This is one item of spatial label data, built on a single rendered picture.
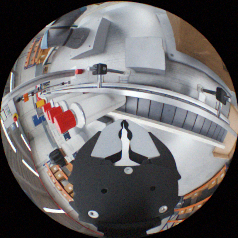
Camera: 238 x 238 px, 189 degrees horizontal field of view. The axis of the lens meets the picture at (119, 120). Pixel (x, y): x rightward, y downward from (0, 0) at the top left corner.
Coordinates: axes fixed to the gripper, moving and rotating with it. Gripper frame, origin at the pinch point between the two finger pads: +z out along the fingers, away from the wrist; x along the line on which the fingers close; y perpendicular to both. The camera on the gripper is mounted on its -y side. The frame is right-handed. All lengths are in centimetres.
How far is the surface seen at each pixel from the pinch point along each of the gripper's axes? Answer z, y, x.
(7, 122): -10, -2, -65
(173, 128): 3.2, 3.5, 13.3
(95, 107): 2.5, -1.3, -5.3
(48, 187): -44, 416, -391
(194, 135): -0.7, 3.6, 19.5
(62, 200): -79, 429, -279
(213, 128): -2.9, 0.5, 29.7
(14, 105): -1, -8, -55
